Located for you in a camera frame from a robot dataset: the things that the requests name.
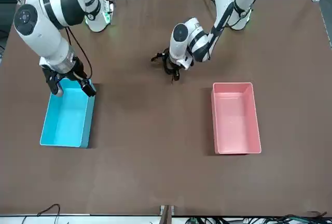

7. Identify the aluminium frame post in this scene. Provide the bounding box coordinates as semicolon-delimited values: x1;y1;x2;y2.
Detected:
158;204;175;224

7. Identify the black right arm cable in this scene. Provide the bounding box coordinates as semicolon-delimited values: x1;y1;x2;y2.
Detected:
64;28;93;79

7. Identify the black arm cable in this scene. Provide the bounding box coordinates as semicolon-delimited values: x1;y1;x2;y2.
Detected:
209;0;254;61
64;28;93;79

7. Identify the black floor cable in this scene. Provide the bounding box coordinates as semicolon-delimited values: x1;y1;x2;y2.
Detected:
36;203;62;224

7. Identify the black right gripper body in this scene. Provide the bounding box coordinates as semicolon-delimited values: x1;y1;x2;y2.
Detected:
41;57;88;81

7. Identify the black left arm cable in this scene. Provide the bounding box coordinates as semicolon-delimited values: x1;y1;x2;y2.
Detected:
209;0;254;61

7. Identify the pink plastic box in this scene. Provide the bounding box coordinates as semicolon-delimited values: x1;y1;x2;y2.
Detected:
210;81;262;155

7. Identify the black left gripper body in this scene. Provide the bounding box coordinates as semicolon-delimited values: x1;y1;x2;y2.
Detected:
168;59;182;81

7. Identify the blue plastic box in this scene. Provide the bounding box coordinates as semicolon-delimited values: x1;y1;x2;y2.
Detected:
39;78;97;149

